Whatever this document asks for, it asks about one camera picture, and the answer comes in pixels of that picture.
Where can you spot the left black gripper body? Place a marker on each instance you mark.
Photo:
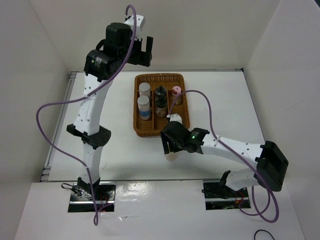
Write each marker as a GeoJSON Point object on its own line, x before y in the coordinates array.
{"type": "Point", "coordinates": [124, 51]}

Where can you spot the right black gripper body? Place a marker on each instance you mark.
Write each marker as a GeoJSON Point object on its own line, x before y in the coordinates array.
{"type": "Point", "coordinates": [175, 142]}

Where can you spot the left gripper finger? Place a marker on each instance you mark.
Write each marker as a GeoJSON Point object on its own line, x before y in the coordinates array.
{"type": "Point", "coordinates": [149, 45]}
{"type": "Point", "coordinates": [140, 58]}

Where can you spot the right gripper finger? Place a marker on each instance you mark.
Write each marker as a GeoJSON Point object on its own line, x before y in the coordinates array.
{"type": "Point", "coordinates": [166, 143]}
{"type": "Point", "coordinates": [176, 147]}

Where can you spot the yellow-lid spice bottle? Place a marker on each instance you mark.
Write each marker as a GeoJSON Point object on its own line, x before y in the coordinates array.
{"type": "Point", "coordinates": [172, 156]}

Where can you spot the silver-lid bottle blue label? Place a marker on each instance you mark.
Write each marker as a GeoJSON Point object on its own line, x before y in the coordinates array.
{"type": "Point", "coordinates": [144, 89]}
{"type": "Point", "coordinates": [143, 103]}

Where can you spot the black-lid bottle brown contents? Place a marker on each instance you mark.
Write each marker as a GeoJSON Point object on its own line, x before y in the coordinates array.
{"type": "Point", "coordinates": [161, 107]}

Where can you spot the black grinder bottle light contents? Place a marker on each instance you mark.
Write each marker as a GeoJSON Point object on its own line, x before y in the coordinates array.
{"type": "Point", "coordinates": [161, 94]}

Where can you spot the pink-lid spice bottle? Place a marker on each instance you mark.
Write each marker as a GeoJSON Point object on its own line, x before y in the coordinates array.
{"type": "Point", "coordinates": [176, 97]}

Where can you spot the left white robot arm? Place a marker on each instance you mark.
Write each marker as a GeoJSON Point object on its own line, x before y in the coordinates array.
{"type": "Point", "coordinates": [93, 135]}

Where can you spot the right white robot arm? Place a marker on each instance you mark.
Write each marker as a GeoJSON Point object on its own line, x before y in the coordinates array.
{"type": "Point", "coordinates": [266, 165]}

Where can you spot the brown wicker divided basket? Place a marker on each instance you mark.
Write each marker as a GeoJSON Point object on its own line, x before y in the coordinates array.
{"type": "Point", "coordinates": [155, 124]}

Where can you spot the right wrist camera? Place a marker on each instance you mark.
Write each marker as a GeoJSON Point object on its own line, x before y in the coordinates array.
{"type": "Point", "coordinates": [174, 118]}

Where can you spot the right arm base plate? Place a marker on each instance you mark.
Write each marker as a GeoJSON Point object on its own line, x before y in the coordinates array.
{"type": "Point", "coordinates": [218, 197]}

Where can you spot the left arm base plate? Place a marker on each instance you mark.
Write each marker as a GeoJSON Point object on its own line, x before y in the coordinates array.
{"type": "Point", "coordinates": [81, 202]}

